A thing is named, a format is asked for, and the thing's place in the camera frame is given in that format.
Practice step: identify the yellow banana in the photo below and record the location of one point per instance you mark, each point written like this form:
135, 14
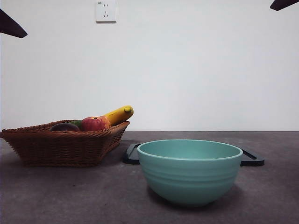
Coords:
119, 114

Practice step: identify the teal ribbed bowl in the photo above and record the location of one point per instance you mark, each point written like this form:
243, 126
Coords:
189, 179

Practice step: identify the dark green rectangular tray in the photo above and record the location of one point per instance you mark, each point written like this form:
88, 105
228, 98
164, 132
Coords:
130, 156

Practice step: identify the dark red plum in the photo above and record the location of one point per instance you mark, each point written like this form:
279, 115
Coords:
64, 128

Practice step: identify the white wall socket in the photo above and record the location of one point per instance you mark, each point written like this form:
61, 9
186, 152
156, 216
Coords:
105, 11

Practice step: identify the red apple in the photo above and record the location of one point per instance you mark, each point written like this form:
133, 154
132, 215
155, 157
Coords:
93, 124

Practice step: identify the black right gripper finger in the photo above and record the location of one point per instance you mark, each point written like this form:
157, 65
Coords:
287, 4

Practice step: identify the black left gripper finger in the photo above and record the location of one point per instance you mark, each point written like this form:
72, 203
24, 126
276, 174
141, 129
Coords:
11, 28

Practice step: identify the brown wicker basket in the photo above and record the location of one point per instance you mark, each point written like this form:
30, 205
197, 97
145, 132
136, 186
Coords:
58, 149

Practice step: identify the green fruit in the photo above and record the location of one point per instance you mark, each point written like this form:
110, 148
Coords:
77, 123

